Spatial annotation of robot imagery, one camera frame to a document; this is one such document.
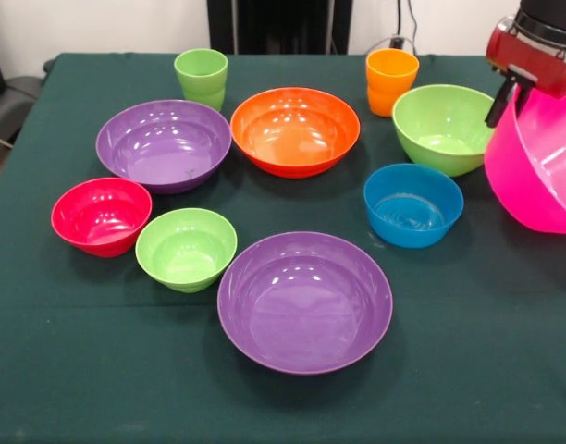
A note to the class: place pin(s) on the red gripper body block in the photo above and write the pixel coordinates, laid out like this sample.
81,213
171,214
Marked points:
542,69

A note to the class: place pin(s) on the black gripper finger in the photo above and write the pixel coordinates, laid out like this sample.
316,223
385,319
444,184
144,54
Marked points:
523,97
498,108

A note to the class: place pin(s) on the large green plastic bowl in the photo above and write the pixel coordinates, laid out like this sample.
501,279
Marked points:
440,134

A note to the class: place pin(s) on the pink plastic bowl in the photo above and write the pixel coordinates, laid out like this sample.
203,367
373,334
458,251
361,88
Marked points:
519,185

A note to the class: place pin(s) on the blue plastic bowl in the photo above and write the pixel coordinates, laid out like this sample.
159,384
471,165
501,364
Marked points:
412,217

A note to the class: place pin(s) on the orange plastic cup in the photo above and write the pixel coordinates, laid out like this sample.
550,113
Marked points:
389,88

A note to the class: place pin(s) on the orange plastic bowl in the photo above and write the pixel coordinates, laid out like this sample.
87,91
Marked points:
287,143

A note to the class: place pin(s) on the black cabinet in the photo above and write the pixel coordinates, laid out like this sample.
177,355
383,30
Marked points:
274,23

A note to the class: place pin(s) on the purple plastic bowl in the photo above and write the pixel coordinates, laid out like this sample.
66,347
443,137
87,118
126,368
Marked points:
163,152
306,305

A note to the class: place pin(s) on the green plastic cup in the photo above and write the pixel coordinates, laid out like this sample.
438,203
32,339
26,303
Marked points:
200,83

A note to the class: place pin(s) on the small green plastic bowl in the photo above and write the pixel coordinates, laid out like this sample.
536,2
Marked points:
186,254

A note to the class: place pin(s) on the red plastic bowl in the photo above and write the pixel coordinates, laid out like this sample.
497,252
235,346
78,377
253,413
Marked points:
100,217

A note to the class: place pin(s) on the dark green tablecloth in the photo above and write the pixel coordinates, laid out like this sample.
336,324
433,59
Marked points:
79,347

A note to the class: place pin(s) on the black chair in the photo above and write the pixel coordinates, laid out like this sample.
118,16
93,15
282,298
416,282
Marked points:
15,102

